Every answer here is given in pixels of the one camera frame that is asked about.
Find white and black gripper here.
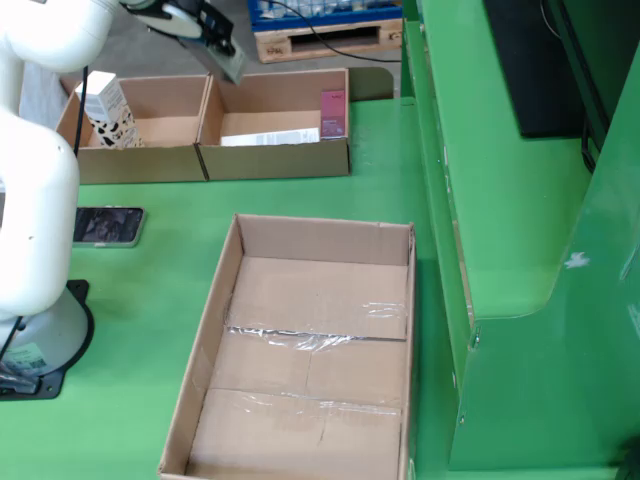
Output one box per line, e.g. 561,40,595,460
124,0,221,64

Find blue cosmetic product box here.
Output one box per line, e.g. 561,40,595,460
192,38,249,84

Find flat white box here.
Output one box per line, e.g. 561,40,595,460
220,126,321,147

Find divided cardboard box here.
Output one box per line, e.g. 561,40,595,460
52,54,395,185

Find small maroon box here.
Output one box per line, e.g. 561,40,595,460
319,89,348,140

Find large cardboard tray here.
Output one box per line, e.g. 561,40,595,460
156,213,417,480

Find wooden pallet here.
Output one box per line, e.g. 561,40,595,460
253,18,404,64

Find cow print white carton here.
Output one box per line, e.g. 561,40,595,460
74,70,146,150

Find smartphone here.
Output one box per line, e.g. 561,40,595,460
72,205,146,250

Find black flat panel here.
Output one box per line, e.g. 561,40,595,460
482,0,609,139

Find black floor cable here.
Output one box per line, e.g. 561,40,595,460
267,0,404,65

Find blue wire mesh crate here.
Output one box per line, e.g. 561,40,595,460
247,0,404,32

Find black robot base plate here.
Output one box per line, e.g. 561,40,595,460
0,279,96,401

